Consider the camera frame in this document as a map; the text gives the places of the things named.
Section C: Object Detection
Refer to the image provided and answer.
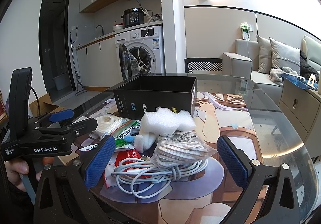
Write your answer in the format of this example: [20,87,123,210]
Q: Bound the red balloon glue packet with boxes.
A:
[102,148,151,189]

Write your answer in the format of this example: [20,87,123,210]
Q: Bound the bagged white shoelaces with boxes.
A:
[95,114,130,140]

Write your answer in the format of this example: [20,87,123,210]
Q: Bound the white plush toy blue foot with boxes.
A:
[124,135,135,143]

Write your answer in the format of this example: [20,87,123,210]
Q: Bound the green medicine sachet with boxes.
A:
[111,120,141,151]

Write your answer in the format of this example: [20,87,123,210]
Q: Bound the white charging cable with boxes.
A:
[110,157,209,200]

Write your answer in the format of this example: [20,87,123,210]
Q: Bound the bagged striped shoelaces adidas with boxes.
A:
[150,131,217,168]

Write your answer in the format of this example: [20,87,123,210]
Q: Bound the person left hand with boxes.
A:
[4,157,54,192]

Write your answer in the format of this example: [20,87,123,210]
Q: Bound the brown cardboard box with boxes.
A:
[29,93,64,117]

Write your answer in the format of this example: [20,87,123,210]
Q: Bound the floor mop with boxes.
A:
[69,32,88,96]

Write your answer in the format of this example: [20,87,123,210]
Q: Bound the anime printed desk mat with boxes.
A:
[60,91,264,224]

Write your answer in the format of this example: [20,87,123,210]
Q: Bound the black cardboard box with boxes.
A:
[113,75,197,120]

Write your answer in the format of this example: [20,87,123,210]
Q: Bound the beige side cabinet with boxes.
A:
[278,74,321,158]

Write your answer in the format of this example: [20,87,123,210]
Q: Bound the white front-load washing machine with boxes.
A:
[115,25,165,80]

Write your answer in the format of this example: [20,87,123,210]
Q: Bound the kitchen faucet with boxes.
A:
[95,25,105,38]

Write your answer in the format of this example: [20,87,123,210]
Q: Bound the grey fluffy blanket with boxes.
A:
[269,67,300,86]

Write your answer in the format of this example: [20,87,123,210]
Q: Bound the white bowl on counter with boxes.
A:
[112,24,125,32]

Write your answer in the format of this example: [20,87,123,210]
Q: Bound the beige sofa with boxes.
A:
[222,35,321,107]

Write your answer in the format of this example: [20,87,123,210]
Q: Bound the black patterned chair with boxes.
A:
[184,57,222,74]

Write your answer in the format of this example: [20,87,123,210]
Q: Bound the black jacket on sofa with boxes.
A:
[300,50,319,81]

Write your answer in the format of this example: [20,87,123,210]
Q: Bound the grey throw pillow front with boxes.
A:
[269,37,300,74]

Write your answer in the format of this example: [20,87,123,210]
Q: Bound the black pressure cooker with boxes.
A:
[121,8,146,28]

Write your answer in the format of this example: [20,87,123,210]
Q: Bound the beige throw pillow back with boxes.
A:
[256,35,272,74]

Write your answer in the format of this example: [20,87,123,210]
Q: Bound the wall tissue holder green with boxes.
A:
[240,22,254,41]

